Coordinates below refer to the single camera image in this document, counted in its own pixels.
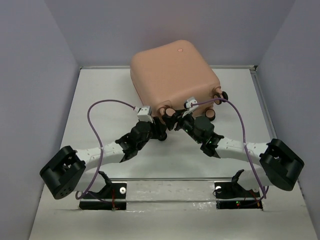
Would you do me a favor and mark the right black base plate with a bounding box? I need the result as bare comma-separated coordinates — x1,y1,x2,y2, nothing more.
212,169,263,210

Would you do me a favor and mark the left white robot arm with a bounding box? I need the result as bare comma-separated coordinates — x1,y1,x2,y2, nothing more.
39,117,167,200

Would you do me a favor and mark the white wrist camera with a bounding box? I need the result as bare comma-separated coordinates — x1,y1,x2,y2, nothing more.
182,97,199,118
137,105,153,123

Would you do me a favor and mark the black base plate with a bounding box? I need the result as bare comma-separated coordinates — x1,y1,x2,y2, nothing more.
78,171,127,211
212,169,263,210

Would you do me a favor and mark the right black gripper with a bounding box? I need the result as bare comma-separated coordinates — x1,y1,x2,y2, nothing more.
163,107,202,144

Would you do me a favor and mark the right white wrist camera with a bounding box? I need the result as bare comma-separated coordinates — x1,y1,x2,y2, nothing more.
182,97,199,118

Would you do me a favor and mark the pink hard-shell suitcase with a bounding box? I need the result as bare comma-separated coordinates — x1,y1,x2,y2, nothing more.
130,40,228,121

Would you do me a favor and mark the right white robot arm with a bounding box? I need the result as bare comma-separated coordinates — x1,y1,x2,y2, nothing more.
162,110,305,196

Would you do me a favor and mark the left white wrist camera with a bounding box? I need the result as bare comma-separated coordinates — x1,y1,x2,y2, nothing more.
137,105,153,123

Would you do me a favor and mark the aluminium rail front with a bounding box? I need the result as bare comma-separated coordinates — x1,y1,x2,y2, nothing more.
111,177,232,182

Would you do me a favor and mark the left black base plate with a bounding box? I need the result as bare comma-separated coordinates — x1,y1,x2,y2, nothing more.
78,171,127,211

